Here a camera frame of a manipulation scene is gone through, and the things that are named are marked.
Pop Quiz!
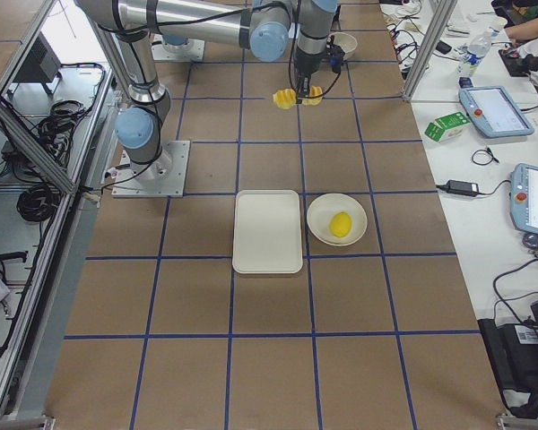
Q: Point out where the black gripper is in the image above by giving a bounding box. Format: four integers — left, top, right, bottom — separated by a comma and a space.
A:
293, 48, 324, 79

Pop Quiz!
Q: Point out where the yellow lemon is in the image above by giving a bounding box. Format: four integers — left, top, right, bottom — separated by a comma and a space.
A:
328, 211, 352, 238

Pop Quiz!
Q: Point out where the teach pendant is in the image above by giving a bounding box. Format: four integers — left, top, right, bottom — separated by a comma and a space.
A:
510, 163, 538, 234
458, 86, 534, 138

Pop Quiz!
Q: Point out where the cream plate with lemon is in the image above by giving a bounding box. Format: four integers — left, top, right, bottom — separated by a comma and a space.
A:
307, 193, 369, 246

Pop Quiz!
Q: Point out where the green white carton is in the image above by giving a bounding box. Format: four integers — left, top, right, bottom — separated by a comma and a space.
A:
424, 111, 470, 142

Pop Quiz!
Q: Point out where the cream rectangular tray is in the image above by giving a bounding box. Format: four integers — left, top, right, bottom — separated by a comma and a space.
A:
232, 190, 303, 274

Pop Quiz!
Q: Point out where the yellow bread piece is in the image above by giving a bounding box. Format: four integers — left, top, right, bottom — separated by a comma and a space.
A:
302, 86, 323, 106
273, 88, 297, 110

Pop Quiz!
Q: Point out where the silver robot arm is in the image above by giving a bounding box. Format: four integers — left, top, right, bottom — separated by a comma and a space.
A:
77, 0, 338, 181

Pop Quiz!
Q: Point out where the far teach pendant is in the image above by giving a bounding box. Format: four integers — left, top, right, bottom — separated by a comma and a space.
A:
458, 86, 534, 138

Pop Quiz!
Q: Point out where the clear water bottle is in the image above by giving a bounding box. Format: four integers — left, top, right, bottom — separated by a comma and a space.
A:
456, 31, 492, 78

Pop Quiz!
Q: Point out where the black power adapter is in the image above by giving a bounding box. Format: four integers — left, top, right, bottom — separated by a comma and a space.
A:
447, 179, 480, 197

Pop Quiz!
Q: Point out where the near teach pendant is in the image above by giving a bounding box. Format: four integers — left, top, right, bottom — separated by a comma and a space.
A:
510, 163, 538, 234

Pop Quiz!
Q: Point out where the cream ceramic bowl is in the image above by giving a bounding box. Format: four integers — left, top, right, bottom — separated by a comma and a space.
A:
330, 32, 358, 60

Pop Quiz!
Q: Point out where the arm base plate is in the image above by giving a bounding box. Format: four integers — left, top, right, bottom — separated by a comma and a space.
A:
152, 38, 205, 63
111, 141, 190, 198

